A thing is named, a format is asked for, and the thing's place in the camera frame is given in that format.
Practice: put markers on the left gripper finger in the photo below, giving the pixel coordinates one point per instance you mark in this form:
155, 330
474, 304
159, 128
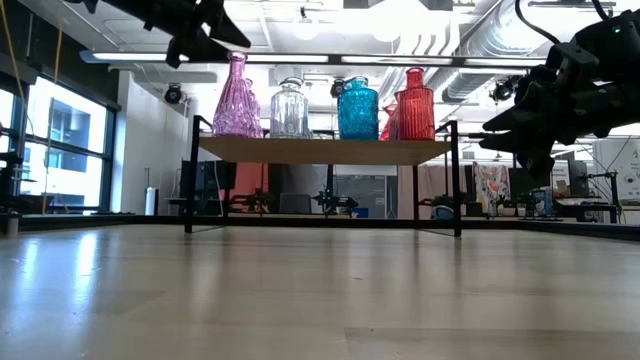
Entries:
225, 27
195, 45

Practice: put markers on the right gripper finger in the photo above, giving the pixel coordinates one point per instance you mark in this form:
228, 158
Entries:
560, 85
537, 150

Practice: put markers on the pink twisted cone vase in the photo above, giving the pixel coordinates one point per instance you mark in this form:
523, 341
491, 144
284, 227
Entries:
235, 110

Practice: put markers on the clear round jar vase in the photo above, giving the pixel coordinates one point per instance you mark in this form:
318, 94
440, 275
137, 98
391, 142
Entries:
290, 112

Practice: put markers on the red ribbed cylinder vase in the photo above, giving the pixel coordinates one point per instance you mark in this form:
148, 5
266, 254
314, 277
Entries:
416, 112

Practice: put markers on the red ribbed bell vase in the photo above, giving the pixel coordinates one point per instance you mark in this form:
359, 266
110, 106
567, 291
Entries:
390, 127

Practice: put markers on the teal textured bottle vase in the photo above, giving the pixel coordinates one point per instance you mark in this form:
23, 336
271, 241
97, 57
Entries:
358, 115

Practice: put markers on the black background monitor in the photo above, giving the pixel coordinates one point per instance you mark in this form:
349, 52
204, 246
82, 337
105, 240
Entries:
530, 192
578, 177

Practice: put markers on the long ceiling light bar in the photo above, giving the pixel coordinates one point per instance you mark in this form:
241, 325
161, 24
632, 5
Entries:
125, 56

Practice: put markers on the blue background box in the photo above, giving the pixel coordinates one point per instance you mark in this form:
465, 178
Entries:
541, 201

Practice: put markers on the floral patterned cloth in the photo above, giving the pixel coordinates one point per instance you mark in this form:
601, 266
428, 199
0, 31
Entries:
492, 182

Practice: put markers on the dark background desk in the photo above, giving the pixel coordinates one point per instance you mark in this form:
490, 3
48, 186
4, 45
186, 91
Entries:
580, 205

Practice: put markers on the blue round device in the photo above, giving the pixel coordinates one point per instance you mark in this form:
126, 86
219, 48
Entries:
443, 213

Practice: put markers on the orange partition panel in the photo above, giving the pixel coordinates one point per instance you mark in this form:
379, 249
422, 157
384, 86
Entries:
247, 177

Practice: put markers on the white cylindrical air purifier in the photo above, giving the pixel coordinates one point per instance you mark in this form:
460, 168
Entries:
151, 202

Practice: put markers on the black ceiling camera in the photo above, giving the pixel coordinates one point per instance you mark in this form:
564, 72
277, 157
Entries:
337, 88
501, 90
172, 94

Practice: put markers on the silver spiral air duct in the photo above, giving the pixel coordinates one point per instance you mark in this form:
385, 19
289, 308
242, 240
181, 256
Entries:
500, 30

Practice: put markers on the wooden shelf with black frame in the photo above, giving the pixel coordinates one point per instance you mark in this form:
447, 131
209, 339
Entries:
325, 151

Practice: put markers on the black aluminium table frame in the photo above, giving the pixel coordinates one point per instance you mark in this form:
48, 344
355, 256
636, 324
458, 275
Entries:
100, 220

